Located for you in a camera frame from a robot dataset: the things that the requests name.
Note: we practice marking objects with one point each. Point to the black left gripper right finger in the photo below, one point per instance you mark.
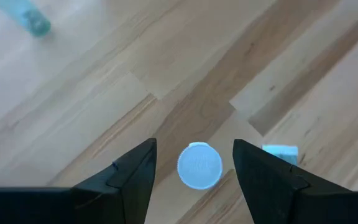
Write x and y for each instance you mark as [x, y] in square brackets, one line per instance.
[269, 193]

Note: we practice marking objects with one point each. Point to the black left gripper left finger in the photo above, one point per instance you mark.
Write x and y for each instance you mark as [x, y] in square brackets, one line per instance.
[129, 193]

